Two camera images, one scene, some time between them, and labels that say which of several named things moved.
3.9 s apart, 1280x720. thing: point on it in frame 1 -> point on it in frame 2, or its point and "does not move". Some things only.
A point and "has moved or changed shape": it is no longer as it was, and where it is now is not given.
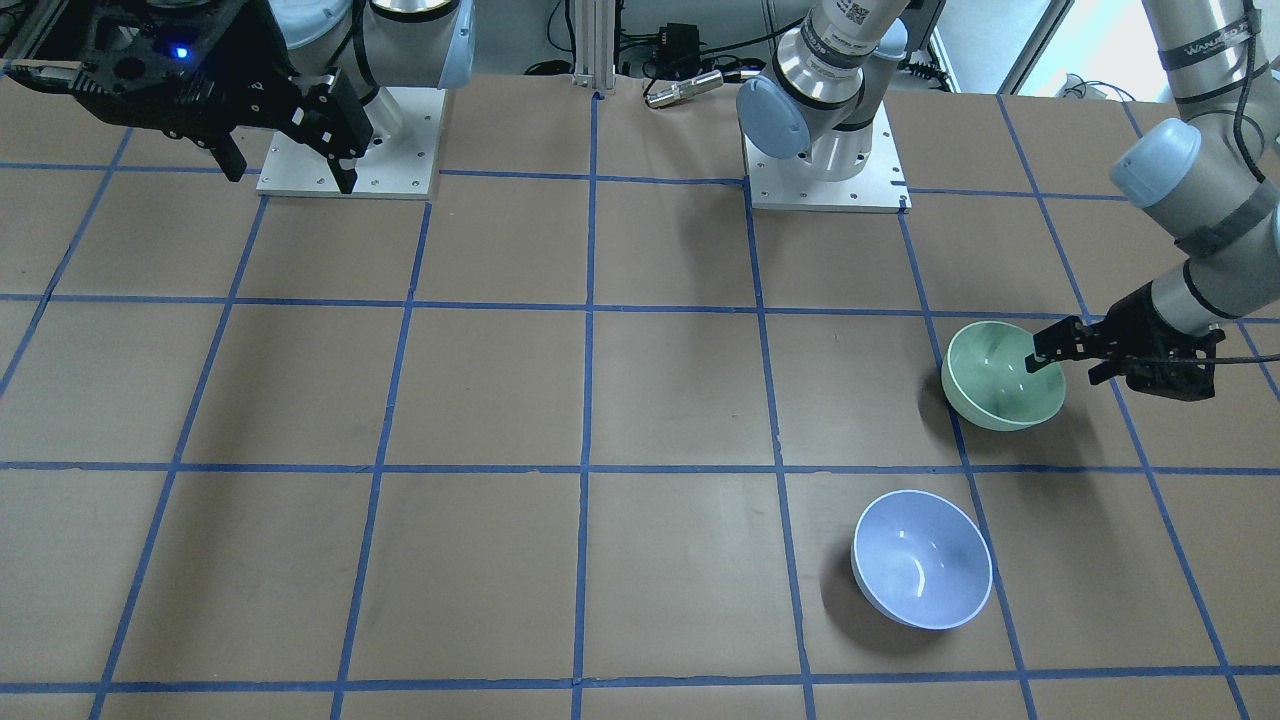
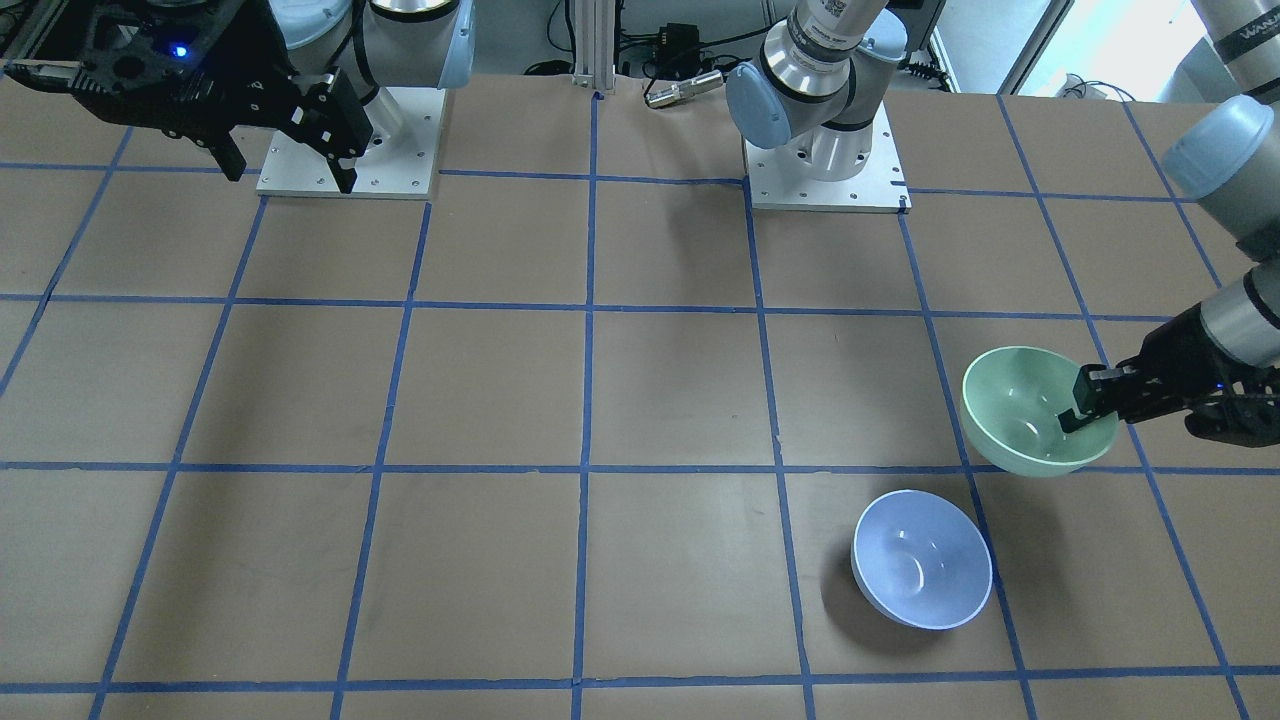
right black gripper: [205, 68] does not move
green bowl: [985, 378] has moved or changed shape
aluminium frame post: [594, 44] does not move
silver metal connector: [677, 91] does not move
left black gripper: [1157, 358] -> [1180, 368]
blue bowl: [921, 560] does not move
